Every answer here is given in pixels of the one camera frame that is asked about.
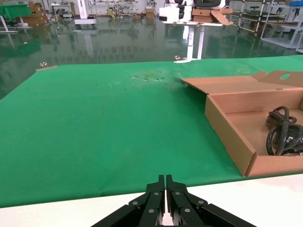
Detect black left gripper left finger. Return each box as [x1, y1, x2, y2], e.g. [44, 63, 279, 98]
[91, 175, 166, 227]

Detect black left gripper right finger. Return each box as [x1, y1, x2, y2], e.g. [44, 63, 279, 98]
[166, 175, 258, 227]

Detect black power cable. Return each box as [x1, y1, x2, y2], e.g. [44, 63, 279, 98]
[266, 105, 303, 157]

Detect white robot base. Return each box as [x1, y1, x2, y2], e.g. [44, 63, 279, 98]
[164, 0, 232, 9]

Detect open cardboard box, holed flap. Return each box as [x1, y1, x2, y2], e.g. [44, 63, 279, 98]
[178, 70, 303, 178]

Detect white machine box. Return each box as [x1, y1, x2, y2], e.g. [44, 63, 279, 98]
[159, 7, 186, 22]

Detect flat cardboard box stack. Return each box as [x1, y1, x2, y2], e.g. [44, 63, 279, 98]
[191, 8, 234, 26]

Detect green table mat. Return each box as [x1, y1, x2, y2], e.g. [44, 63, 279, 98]
[0, 54, 303, 209]

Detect white column stand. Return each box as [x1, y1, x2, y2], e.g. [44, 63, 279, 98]
[74, 0, 98, 26]

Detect brown cardboard carton stack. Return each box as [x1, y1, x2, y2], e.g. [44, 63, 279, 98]
[21, 1, 49, 26]

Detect green cloth covered table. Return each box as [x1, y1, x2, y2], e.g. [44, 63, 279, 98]
[0, 3, 33, 33]

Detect white pedestal table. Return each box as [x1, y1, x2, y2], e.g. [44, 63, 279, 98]
[163, 20, 228, 60]

